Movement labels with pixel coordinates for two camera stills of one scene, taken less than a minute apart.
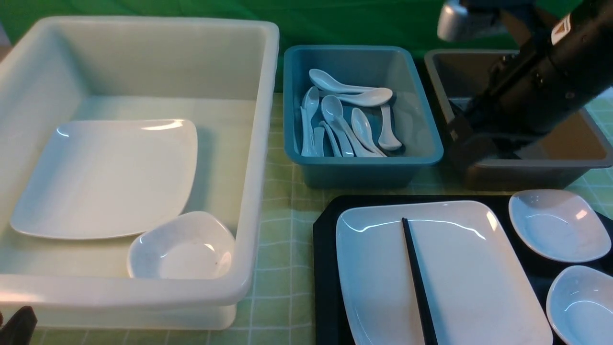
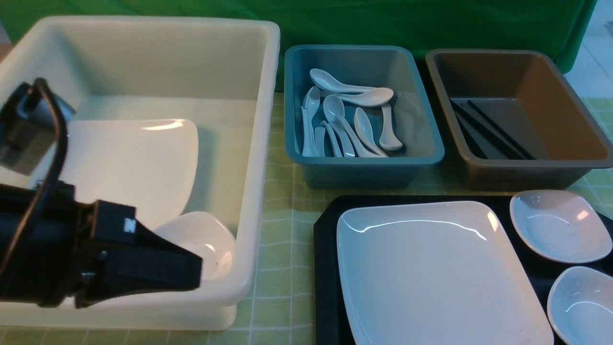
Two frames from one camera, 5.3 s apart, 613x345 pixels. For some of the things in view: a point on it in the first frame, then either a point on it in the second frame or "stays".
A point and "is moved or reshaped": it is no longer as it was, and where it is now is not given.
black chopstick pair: [429, 336] is moved or reshaped
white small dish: [580, 306] stays
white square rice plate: [480, 290] stays
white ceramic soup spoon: [357, 149] stays
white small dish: [558, 225] stays
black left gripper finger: [19, 328] -> [106, 267]
